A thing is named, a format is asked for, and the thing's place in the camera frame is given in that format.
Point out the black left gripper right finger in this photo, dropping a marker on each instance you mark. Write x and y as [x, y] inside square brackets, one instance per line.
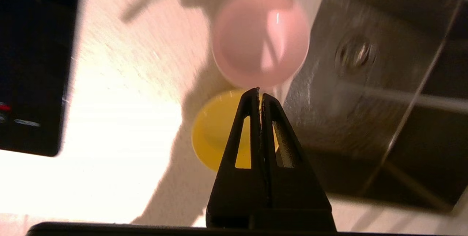
[296, 195]

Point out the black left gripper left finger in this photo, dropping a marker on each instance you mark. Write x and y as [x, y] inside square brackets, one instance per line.
[237, 192]

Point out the pink plastic bowl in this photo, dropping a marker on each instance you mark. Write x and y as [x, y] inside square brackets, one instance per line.
[256, 38]

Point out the stainless steel sink basin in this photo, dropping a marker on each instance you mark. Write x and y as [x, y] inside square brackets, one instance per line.
[384, 137]

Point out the yellow plastic bowl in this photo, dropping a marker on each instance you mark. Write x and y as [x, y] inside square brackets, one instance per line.
[212, 133]

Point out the round metal drain strainer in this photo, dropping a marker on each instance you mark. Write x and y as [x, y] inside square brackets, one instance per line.
[355, 53]

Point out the black induction cooktop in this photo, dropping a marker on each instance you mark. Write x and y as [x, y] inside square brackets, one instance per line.
[33, 64]

